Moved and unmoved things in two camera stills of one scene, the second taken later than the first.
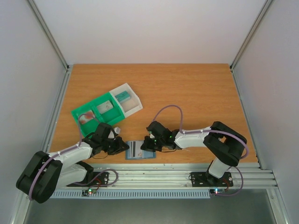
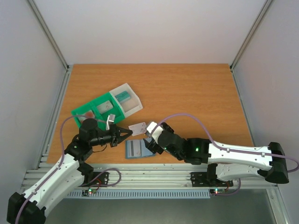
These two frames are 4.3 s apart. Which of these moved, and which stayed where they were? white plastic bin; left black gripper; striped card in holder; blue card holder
Moved: left black gripper
Stayed: blue card holder; striped card in holder; white plastic bin
